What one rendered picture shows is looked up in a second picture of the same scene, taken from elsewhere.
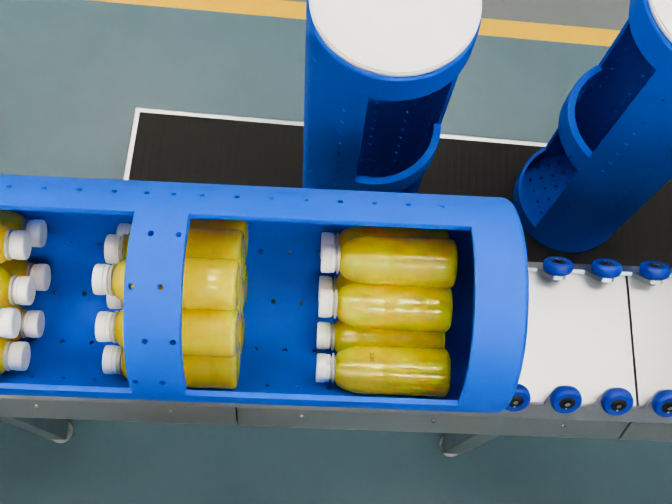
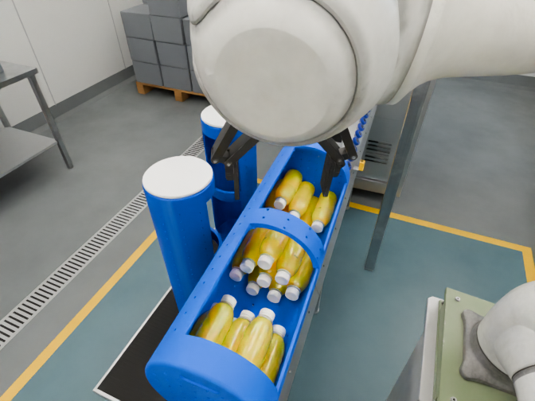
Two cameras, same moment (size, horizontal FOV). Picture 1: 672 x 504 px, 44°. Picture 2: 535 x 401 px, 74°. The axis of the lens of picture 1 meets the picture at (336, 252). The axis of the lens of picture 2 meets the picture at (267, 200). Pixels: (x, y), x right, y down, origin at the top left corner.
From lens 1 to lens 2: 0.88 m
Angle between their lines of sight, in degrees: 43
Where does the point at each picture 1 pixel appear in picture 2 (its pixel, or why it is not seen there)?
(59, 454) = not seen: outside the picture
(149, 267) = (279, 219)
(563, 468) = (332, 274)
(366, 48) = (193, 186)
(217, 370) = not seen: hidden behind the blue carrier
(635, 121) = (244, 162)
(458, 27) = (201, 164)
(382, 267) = (291, 186)
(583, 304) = not seen: hidden behind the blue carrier
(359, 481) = (320, 349)
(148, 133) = (111, 387)
